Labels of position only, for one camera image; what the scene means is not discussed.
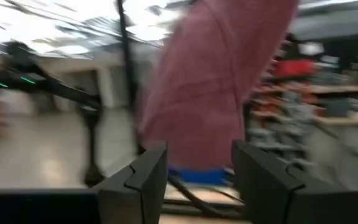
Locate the black floor cable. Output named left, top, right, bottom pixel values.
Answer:
left=166, top=174, right=245, bottom=218

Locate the blue plastic bin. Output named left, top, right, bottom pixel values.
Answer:
left=168, top=164, right=229, bottom=187

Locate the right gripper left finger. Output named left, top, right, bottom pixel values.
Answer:
left=93, top=142, right=169, bottom=224

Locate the red storage bin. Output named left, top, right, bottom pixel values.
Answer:
left=287, top=60, right=303, bottom=78
left=273, top=60, right=288, bottom=78
left=301, top=58, right=316, bottom=77

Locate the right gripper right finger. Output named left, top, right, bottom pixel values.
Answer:
left=231, top=139, right=358, bottom=224

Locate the rack of small bins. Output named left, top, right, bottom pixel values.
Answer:
left=247, top=77, right=318, bottom=166

